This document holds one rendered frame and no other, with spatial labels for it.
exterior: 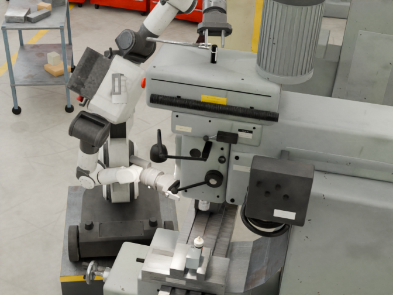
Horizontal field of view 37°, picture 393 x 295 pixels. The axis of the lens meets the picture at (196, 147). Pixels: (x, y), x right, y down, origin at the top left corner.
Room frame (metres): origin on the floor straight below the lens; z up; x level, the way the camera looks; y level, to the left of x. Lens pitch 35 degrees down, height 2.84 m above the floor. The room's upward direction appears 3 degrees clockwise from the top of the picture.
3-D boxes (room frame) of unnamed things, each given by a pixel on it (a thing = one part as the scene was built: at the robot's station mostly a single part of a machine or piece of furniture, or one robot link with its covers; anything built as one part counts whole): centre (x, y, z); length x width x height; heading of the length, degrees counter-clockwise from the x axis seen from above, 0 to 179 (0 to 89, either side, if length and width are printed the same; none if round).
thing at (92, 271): (1.98, 0.45, 0.66); 0.16 x 0.12 x 0.12; 80
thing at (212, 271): (1.72, 0.02, 1.01); 0.35 x 0.15 x 0.11; 81
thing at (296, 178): (1.50, -0.28, 1.62); 0.20 x 0.09 x 0.21; 80
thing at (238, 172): (1.85, -0.24, 1.47); 0.24 x 0.19 x 0.26; 170
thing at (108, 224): (2.62, 0.43, 0.59); 0.64 x 0.52 x 0.33; 8
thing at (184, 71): (1.88, -0.06, 1.81); 0.47 x 0.26 x 0.16; 80
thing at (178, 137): (1.91, 0.06, 1.45); 0.04 x 0.04 x 0.21; 80
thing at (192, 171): (1.89, -0.05, 1.47); 0.21 x 0.19 x 0.32; 170
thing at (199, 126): (1.88, -0.09, 1.68); 0.34 x 0.24 x 0.10; 80
